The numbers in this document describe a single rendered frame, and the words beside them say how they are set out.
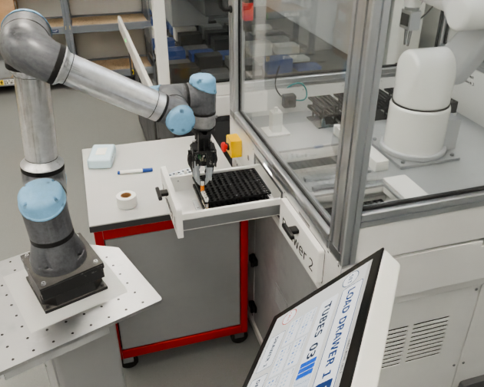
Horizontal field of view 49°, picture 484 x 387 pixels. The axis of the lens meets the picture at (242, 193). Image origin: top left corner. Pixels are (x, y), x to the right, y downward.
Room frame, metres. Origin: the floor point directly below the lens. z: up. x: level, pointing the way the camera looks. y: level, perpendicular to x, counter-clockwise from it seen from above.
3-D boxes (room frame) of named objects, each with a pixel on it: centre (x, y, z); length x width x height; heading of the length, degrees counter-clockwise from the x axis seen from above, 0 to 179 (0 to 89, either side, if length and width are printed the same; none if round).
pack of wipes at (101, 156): (1.96, 0.58, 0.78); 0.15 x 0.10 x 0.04; 4
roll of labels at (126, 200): (1.62, 0.41, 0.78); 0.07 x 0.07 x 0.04
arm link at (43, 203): (1.19, 0.52, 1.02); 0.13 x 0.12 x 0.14; 18
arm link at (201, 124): (1.45, 0.11, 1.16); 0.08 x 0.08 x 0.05
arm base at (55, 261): (1.18, 0.52, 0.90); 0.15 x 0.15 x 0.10
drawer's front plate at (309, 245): (1.26, -0.17, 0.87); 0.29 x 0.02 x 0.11; 17
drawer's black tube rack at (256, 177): (1.52, 0.04, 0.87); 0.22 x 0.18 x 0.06; 107
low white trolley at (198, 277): (1.86, 0.33, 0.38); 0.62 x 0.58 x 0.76; 17
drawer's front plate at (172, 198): (1.46, 0.23, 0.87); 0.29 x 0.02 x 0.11; 17
